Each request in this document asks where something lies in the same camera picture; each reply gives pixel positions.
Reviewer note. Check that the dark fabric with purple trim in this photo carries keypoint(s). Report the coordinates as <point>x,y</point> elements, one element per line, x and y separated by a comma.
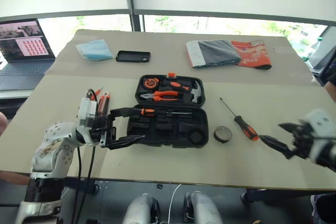
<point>325,208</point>

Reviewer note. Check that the small orange tool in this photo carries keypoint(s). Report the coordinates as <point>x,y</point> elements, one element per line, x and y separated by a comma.
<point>98,91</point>

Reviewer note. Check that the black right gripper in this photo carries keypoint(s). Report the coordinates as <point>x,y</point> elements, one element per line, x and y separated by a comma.
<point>303,140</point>

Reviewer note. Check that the bystander in dark clothes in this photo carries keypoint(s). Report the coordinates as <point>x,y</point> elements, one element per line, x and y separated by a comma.
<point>331,77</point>

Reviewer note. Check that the orange black utility knife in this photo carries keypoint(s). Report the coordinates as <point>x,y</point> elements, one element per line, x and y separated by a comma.
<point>105,100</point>

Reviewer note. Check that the bystander's bare forearm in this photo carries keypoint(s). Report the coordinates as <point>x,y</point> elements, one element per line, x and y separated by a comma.
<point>13,178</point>
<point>3,123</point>

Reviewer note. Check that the red orange booklet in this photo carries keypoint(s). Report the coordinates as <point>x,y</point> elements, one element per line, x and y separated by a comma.
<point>253,54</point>

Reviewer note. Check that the orange black tape measure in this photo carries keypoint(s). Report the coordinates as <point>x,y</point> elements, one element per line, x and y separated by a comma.
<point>151,82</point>

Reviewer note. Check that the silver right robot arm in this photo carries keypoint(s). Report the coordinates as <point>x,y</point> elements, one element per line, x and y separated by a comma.
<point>326,153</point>

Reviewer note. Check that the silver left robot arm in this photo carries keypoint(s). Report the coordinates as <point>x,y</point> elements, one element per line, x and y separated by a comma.
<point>52,150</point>

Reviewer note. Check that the dark window frame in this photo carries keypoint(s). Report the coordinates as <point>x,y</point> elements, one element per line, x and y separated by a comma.
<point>137,22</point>

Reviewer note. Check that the black plastic tool case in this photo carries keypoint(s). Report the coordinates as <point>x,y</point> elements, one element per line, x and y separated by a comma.
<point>168,132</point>

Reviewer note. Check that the dark folded cloth in bag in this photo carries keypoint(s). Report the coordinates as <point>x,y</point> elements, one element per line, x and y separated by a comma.
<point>215,53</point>

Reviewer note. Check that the black tape roll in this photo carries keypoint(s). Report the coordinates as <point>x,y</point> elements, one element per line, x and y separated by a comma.
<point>217,137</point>

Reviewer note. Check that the blue face mask pack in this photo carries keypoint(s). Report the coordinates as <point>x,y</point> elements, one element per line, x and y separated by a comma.
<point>94,49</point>

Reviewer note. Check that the open dark laptop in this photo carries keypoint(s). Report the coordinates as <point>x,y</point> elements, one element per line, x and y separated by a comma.
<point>23,64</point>

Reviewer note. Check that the orange black cross screwdriver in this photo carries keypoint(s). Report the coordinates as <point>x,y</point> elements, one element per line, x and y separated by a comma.
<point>245,127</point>

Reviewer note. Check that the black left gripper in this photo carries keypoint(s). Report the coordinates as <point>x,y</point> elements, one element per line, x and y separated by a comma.
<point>101,125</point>

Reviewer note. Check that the silver rounded shape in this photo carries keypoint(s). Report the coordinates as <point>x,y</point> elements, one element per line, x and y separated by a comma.
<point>203,211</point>
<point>139,211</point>

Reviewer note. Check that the dark grey panel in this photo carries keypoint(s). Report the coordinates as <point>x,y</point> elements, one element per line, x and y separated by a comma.
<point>324,48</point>

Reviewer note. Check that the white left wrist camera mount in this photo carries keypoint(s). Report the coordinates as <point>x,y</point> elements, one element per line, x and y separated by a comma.
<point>86,111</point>

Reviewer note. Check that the black phone case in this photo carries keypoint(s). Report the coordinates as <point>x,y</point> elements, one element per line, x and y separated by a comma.
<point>132,56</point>

